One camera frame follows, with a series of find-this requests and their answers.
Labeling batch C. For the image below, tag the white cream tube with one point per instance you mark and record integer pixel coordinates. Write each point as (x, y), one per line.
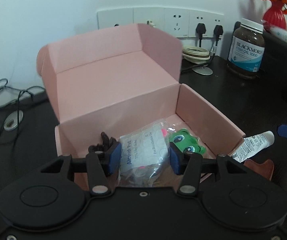
(253, 145)

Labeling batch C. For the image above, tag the black power plug right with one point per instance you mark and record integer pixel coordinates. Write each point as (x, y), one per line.
(218, 31)

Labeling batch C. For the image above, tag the white wall socket strip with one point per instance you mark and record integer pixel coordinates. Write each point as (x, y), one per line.
(181, 23)

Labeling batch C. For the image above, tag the black power plug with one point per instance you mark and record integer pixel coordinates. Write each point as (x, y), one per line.
(218, 31)
(200, 31)

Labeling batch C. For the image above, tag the clear bag alcohol pads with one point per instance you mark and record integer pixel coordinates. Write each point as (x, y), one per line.
(145, 154)

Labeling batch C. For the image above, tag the black hair clip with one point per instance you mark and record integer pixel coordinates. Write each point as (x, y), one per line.
(106, 144)

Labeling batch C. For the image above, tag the black storage box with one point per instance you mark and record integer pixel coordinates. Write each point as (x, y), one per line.
(274, 61)

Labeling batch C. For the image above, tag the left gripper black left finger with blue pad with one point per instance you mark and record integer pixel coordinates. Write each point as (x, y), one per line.
(102, 163)

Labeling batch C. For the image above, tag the red vase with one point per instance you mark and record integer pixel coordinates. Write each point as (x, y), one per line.
(274, 16)

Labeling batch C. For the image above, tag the metal desk grommet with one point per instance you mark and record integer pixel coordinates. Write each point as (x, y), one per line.
(13, 120)

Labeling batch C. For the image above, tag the round metal stand base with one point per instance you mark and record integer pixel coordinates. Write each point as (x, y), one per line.
(203, 70)

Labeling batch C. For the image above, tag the black power plug left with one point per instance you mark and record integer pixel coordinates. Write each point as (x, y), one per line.
(200, 31)

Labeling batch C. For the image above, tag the brown fish oil bottle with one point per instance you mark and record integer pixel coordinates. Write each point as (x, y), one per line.
(247, 48)

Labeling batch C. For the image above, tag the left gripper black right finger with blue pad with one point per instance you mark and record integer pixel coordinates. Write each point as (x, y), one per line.
(188, 165)

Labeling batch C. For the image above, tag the pink cardboard box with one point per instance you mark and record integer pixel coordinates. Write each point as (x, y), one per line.
(120, 79)

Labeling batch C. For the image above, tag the green frog toy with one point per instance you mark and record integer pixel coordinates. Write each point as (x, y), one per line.
(186, 142)

